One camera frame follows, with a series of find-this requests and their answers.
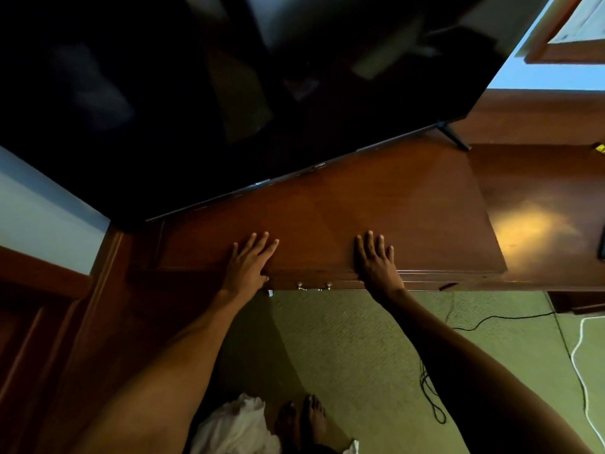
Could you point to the person's right hand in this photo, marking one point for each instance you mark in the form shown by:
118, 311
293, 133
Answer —
378, 271

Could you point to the black remote control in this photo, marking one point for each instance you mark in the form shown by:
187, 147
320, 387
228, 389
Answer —
602, 248

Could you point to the brown wooden desk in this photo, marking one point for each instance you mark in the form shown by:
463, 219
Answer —
543, 207

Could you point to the wooden framed picture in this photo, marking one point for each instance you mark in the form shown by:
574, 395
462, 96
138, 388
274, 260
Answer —
567, 37

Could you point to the person's right forearm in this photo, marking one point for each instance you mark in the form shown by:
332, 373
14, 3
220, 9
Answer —
472, 378

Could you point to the white cloth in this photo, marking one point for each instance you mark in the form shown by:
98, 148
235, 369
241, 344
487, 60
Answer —
236, 427

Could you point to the person's left little finger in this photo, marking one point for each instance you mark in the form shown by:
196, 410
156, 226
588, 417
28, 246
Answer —
235, 252

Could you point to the black flat screen television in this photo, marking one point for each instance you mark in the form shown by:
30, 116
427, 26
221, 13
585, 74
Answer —
212, 99

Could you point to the person's left forearm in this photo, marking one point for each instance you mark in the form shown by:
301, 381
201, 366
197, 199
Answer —
175, 368

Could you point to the person's right foot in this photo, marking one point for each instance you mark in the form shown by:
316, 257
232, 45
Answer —
314, 420

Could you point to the brown wooden panelled door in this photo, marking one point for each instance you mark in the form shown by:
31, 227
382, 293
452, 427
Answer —
33, 349

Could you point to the small white scrap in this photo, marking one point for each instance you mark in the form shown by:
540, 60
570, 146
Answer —
351, 447

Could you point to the black television stand foot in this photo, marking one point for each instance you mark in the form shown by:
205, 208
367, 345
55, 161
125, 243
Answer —
454, 136

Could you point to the person's left hand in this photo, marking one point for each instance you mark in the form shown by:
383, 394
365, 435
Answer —
246, 271

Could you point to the person's left thumb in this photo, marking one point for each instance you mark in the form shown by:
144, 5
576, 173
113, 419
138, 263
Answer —
264, 280

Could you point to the person's right little finger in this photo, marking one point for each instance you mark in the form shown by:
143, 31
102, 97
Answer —
390, 256

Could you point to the person's left middle finger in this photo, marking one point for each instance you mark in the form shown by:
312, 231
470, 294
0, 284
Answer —
261, 244

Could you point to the person's foot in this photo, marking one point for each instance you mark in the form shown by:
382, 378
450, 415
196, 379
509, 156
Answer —
314, 420
288, 427

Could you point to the brown wooden dresser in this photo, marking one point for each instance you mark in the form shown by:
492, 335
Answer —
378, 207

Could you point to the person's right middle finger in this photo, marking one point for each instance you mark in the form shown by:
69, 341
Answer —
370, 244

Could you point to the person's left foot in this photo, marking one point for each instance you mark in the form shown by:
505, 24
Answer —
288, 427

